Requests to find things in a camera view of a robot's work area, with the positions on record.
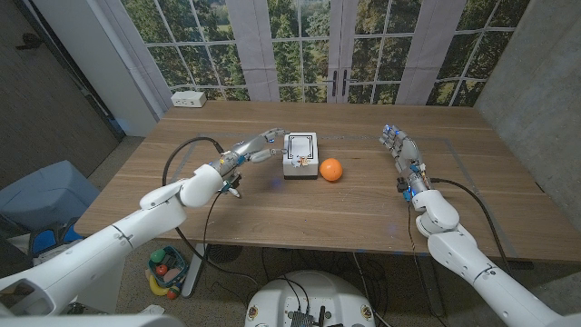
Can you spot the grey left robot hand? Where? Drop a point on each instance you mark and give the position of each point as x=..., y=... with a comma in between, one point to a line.
x=247, y=147

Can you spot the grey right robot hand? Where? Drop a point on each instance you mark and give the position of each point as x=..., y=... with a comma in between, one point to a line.
x=406, y=152

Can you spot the white box with black frame print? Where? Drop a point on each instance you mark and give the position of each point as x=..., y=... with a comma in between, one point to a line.
x=300, y=145

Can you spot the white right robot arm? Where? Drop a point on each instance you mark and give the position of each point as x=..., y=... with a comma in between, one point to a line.
x=458, y=259

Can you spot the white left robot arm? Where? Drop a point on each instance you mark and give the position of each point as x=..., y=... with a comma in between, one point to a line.
x=113, y=240

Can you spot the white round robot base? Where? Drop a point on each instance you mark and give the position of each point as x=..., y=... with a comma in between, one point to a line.
x=313, y=295

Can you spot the white power strip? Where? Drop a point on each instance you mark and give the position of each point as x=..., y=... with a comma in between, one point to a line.
x=188, y=98

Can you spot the orange fruit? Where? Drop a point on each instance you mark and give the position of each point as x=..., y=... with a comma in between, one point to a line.
x=331, y=170

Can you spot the printed window backdrop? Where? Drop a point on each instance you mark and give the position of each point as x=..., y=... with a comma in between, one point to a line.
x=290, y=59

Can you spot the black round floor device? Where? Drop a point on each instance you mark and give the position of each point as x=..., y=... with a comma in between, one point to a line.
x=224, y=253

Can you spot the white table leg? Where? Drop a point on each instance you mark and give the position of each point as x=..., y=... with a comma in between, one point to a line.
x=195, y=268

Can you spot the teal toy basket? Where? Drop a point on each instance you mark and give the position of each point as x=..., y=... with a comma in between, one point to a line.
x=180, y=263

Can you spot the green toy ball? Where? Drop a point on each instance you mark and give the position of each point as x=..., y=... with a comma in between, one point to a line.
x=157, y=255

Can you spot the grey table leg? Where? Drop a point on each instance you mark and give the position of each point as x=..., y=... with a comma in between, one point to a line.
x=431, y=290

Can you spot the pink toy food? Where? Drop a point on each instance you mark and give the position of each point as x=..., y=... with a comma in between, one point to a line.
x=172, y=274

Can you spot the red toy fruit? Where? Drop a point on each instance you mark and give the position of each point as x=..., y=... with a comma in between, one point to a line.
x=161, y=270

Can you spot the yellow toy banana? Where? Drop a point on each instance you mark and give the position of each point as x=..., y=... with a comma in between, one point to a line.
x=156, y=287

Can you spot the black electronics module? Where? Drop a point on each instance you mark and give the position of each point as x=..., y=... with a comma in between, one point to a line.
x=300, y=319

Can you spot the blue-grey storage bin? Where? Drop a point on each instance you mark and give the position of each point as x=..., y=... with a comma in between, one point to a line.
x=45, y=195

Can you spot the blue plastic object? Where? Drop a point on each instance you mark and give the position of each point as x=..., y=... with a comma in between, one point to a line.
x=45, y=240

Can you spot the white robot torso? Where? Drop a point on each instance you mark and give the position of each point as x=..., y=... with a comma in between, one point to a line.
x=91, y=321

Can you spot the person leg in dark trousers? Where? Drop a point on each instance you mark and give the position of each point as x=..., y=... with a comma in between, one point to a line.
x=11, y=261

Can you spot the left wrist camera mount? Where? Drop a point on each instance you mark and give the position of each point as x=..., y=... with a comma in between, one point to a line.
x=231, y=187

